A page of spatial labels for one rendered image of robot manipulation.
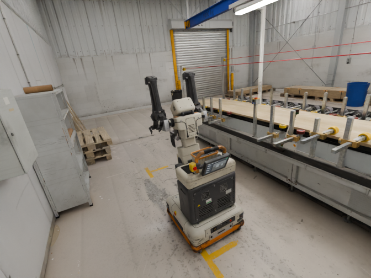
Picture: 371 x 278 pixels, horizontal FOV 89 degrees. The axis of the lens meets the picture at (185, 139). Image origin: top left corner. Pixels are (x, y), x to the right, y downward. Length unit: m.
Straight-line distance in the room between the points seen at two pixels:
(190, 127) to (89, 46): 7.55
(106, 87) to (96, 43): 1.68
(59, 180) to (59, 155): 0.33
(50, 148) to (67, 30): 6.85
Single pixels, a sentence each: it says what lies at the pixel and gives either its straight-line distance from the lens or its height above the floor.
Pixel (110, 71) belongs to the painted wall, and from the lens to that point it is 8.97.
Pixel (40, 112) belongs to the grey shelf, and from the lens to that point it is 2.61.
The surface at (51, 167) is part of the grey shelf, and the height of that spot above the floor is 0.70.
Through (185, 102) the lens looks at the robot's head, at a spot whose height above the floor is 1.35.
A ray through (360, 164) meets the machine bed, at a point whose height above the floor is 0.69.
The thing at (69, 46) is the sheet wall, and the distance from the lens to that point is 8.99.
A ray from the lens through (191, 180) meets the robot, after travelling 1.61.
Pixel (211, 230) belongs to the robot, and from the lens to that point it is 1.96.
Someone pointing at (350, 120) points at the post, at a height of 1.14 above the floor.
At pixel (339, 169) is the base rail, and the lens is 2.18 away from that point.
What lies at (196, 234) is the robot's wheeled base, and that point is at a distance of 1.90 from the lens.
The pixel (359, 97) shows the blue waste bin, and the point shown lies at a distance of 7.93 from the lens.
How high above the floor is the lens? 1.68
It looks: 21 degrees down
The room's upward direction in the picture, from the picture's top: 6 degrees counter-clockwise
